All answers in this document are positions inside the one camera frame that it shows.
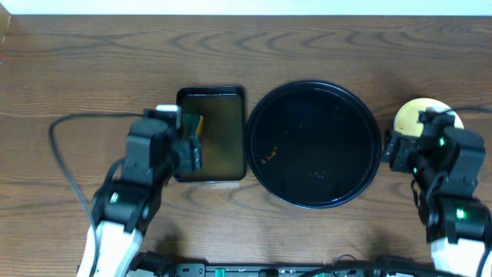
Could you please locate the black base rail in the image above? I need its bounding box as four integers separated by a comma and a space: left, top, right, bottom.
130, 252, 431, 277

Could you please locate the yellow plate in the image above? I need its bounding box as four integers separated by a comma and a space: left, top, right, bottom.
394, 98, 464, 137

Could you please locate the round black serving tray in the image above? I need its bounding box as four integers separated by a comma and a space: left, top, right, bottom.
245, 81, 382, 209

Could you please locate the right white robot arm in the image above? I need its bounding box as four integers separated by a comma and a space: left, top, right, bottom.
383, 127, 491, 276

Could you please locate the yellow sponge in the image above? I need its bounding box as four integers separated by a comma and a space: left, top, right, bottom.
183, 113, 204, 136

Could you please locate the black rectangular water tray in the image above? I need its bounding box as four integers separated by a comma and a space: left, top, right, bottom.
176, 86, 246, 182

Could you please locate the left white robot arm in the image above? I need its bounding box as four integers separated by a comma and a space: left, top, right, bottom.
77, 131, 201, 276

